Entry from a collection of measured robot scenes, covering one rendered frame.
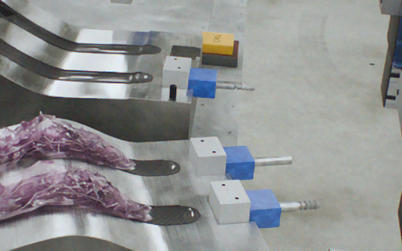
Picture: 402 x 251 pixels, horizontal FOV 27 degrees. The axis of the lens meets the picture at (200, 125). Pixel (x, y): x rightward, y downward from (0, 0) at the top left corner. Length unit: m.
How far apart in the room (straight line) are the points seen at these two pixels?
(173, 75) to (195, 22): 0.52
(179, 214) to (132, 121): 0.23
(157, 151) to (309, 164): 1.79
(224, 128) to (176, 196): 0.30
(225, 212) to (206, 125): 0.35
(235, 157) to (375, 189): 1.73
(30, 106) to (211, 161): 0.29
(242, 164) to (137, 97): 0.19
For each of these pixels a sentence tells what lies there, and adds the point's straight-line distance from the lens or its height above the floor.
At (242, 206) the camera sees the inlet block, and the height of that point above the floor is 0.88.
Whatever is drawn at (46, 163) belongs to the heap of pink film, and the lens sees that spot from 0.95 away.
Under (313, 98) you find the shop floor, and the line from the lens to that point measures 3.33.
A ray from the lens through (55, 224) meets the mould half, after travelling 0.89.
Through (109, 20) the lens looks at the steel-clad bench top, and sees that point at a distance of 1.69.
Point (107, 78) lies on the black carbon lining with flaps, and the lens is 1.24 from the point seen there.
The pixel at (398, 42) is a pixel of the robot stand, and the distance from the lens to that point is 1.54.
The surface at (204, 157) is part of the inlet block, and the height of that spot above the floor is 0.88.
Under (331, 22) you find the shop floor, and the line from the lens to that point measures 4.16.
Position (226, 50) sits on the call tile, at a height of 0.83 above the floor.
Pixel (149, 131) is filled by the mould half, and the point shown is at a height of 0.84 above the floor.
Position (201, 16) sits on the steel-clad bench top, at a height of 0.80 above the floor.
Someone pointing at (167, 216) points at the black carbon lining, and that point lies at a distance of 0.99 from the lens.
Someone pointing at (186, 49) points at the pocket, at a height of 0.88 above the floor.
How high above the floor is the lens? 1.40
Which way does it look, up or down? 27 degrees down
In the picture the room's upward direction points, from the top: 4 degrees clockwise
